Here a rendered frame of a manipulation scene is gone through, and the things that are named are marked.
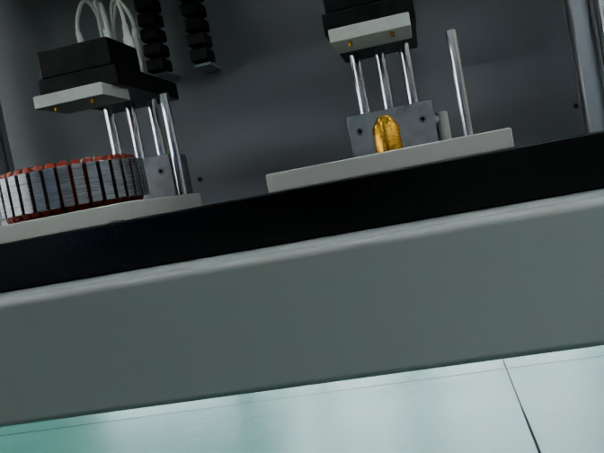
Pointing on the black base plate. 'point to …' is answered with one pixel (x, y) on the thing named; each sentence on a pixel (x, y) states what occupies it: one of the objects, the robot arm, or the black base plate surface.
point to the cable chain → (196, 26)
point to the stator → (71, 186)
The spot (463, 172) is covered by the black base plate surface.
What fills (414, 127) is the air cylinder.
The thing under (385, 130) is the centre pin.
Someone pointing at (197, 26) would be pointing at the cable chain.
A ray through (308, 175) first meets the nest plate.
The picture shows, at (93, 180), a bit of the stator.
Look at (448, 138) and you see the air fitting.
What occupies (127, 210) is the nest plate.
